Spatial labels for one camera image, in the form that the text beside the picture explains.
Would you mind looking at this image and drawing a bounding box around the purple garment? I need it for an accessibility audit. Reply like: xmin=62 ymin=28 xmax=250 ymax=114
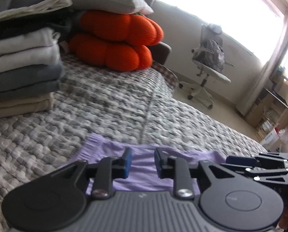
xmin=67 ymin=134 xmax=226 ymax=192

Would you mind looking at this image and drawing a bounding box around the stack of folded clothes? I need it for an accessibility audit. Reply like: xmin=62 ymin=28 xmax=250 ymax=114
xmin=0 ymin=0 xmax=72 ymax=118

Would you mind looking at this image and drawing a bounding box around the white shopping bag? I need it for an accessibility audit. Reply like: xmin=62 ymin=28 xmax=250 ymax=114
xmin=260 ymin=128 xmax=279 ymax=149

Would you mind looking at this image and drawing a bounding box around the wooden desk shelf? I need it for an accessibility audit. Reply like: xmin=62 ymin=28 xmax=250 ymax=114
xmin=245 ymin=67 xmax=288 ymax=148

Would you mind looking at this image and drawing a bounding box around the grey curtain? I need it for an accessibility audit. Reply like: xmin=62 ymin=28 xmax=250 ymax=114
xmin=236 ymin=9 xmax=288 ymax=116

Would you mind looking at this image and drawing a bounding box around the grey checkered bed quilt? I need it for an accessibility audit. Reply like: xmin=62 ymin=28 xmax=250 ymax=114
xmin=0 ymin=55 xmax=264 ymax=231

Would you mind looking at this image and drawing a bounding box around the lower orange pumpkin cushion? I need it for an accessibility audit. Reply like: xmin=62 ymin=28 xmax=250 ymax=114
xmin=68 ymin=34 xmax=153 ymax=72

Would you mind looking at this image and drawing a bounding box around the orange pumpkin cushion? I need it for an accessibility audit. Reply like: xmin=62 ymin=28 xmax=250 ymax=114
xmin=79 ymin=10 xmax=164 ymax=46
xmin=68 ymin=34 xmax=153 ymax=72

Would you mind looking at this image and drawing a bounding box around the white office chair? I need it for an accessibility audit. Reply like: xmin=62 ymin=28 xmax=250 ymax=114
xmin=179 ymin=24 xmax=232 ymax=109

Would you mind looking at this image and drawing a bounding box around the backpack on chair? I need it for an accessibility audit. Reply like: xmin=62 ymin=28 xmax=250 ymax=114
xmin=202 ymin=39 xmax=225 ymax=73

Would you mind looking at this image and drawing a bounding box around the upper orange pumpkin cushion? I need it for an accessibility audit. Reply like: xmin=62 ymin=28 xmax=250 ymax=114
xmin=79 ymin=10 xmax=164 ymax=46

